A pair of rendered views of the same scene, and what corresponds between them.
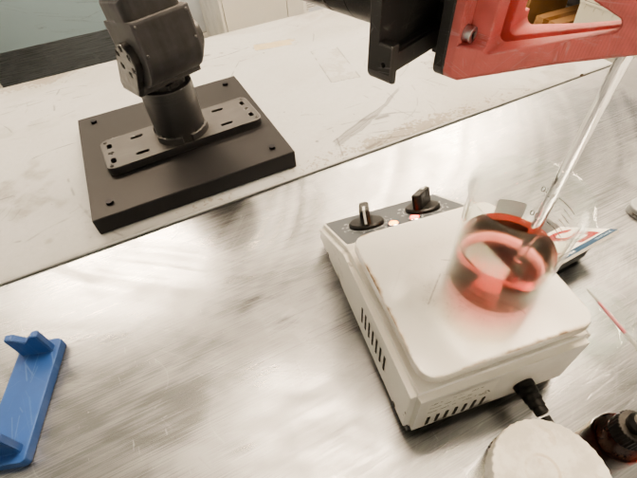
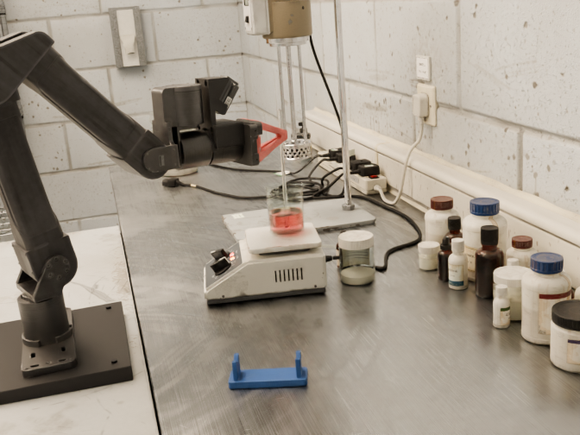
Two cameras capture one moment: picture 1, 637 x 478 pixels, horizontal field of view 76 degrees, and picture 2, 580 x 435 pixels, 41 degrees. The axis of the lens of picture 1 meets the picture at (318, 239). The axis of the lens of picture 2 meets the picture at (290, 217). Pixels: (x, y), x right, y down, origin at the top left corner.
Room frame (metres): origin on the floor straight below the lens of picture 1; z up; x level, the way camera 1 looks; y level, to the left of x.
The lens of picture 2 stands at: (-0.04, 1.12, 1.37)
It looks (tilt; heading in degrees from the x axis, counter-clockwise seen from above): 16 degrees down; 279
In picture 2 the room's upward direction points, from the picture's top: 4 degrees counter-clockwise
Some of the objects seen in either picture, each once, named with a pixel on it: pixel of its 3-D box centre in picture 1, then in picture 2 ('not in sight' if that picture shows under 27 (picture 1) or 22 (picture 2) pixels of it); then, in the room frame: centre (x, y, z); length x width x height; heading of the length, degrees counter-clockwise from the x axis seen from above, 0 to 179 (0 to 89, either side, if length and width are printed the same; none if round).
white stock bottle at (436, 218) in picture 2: not in sight; (442, 228); (-0.11, -0.21, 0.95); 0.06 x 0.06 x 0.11
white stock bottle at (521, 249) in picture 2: not in sight; (521, 264); (-0.22, -0.05, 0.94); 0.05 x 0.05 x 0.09
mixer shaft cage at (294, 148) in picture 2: not in sight; (292, 98); (0.18, -0.47, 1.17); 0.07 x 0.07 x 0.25
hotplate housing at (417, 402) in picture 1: (433, 285); (268, 263); (0.19, -0.09, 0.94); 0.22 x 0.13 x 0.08; 14
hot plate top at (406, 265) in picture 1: (461, 278); (281, 237); (0.16, -0.10, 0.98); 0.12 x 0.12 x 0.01; 14
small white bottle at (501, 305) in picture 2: not in sight; (501, 305); (-0.17, 0.08, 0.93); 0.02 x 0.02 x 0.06
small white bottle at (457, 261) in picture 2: not in sight; (457, 263); (-0.12, -0.07, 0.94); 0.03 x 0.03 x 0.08
